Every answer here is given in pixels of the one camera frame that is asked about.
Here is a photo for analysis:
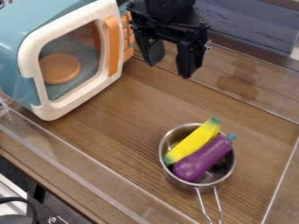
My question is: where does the silver metal pot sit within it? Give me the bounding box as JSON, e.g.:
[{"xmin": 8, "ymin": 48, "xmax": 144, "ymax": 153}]
[{"xmin": 159, "ymin": 123, "xmax": 237, "ymax": 224}]

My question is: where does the blue toy microwave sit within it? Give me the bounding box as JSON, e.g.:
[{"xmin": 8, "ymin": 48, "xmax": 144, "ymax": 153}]
[{"xmin": 0, "ymin": 0, "xmax": 135, "ymax": 121}]

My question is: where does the yellow toy banana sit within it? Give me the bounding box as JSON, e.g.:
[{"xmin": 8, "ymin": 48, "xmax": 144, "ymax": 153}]
[{"xmin": 163, "ymin": 116, "xmax": 221, "ymax": 165}]

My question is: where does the clear acrylic barrier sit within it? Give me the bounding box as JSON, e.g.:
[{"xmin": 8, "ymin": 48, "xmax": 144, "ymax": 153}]
[{"xmin": 0, "ymin": 99, "xmax": 200, "ymax": 224}]

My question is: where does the purple toy eggplant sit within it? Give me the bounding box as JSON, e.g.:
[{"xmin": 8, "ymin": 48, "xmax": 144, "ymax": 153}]
[{"xmin": 172, "ymin": 133, "xmax": 238, "ymax": 183}]

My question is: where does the black cable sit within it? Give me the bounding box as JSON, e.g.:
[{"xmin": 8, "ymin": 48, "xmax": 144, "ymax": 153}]
[{"xmin": 0, "ymin": 196, "xmax": 40, "ymax": 224}]

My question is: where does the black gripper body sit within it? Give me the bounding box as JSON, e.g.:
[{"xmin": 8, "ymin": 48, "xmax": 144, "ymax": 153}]
[{"xmin": 127, "ymin": 0, "xmax": 211, "ymax": 53}]

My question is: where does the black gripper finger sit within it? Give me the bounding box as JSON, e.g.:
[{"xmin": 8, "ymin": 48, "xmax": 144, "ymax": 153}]
[
  {"xmin": 176, "ymin": 41, "xmax": 204, "ymax": 79},
  {"xmin": 135, "ymin": 29, "xmax": 164, "ymax": 67}
]

